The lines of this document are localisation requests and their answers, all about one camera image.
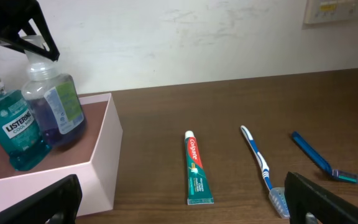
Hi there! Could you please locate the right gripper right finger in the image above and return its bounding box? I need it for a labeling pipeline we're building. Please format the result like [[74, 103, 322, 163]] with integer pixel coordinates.
[[285, 172, 358, 224]]

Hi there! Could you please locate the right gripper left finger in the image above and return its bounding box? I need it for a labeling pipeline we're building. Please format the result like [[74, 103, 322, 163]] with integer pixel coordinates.
[[0, 174, 82, 224]]

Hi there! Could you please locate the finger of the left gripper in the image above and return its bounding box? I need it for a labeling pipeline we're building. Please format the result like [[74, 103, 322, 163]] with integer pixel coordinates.
[[0, 0, 60, 61]]

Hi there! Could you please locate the clear purple spray bottle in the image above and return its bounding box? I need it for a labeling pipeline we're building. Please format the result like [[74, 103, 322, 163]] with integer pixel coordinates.
[[21, 50, 86, 147]]

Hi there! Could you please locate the teal mouthwash bottle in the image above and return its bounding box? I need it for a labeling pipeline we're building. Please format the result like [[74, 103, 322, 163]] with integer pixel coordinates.
[[0, 78, 51, 171]]

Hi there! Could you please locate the blue white toothbrush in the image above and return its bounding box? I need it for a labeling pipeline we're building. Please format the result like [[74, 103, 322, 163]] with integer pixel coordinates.
[[240, 125, 290, 219]]

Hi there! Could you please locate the blue disposable razor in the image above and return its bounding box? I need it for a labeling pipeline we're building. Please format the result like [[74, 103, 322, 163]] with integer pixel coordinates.
[[291, 131, 358, 184]]

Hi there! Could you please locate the white open cardboard box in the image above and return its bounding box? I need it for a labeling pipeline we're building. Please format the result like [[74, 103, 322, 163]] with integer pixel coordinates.
[[0, 93, 123, 216]]

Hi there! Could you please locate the toothpaste tube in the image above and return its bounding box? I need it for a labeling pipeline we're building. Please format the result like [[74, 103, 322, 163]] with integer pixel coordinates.
[[185, 131, 214, 205]]

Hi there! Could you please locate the white wall switch panel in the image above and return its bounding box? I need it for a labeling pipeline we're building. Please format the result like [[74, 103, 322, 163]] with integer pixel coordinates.
[[303, 0, 358, 24]]

